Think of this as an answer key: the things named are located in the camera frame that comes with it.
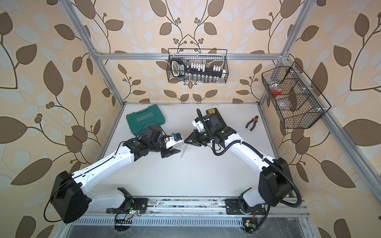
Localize black wire basket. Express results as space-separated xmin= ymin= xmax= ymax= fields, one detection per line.
xmin=166 ymin=48 xmax=229 ymax=84
xmin=262 ymin=62 xmax=331 ymax=129

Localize green plastic tool case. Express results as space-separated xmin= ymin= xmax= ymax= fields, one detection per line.
xmin=126 ymin=105 xmax=165 ymax=136

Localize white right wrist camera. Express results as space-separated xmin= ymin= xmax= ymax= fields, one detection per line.
xmin=192 ymin=118 xmax=205 ymax=132

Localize aluminium frame rear crossbar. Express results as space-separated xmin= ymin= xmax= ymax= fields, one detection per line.
xmin=95 ymin=53 xmax=283 ymax=61

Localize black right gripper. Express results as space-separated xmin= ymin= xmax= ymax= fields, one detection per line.
xmin=185 ymin=129 xmax=214 ymax=146

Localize black wire basket rear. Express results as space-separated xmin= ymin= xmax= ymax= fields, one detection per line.
xmin=166 ymin=48 xmax=229 ymax=84

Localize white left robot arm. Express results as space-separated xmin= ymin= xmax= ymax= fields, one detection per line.
xmin=48 ymin=125 xmax=183 ymax=224

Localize black wire basket right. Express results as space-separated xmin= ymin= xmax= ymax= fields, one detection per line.
xmin=262 ymin=62 xmax=331 ymax=129

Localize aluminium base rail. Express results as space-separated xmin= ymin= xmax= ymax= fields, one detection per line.
xmin=71 ymin=196 xmax=310 ymax=228

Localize aluminium frame post left rear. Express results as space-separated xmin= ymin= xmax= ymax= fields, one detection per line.
xmin=59 ymin=0 xmax=125 ymax=108

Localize aluminium frame post right rear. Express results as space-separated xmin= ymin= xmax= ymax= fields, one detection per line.
xmin=257 ymin=0 xmax=316 ymax=108

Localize black corrugated cable right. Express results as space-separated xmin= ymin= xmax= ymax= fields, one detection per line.
xmin=195 ymin=107 xmax=302 ymax=233

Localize orange black pliers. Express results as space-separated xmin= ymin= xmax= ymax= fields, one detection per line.
xmin=246 ymin=116 xmax=259 ymax=131

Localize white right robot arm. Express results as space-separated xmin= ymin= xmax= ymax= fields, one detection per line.
xmin=185 ymin=114 xmax=301 ymax=208

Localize black flat tool case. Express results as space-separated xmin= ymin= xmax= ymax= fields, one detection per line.
xmin=206 ymin=108 xmax=226 ymax=127

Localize aluminium frame post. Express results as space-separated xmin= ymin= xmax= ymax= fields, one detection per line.
xmin=59 ymin=0 xmax=125 ymax=108
xmin=257 ymin=0 xmax=316 ymax=108

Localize clear test tube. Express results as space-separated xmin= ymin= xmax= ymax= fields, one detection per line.
xmin=180 ymin=144 xmax=188 ymax=159

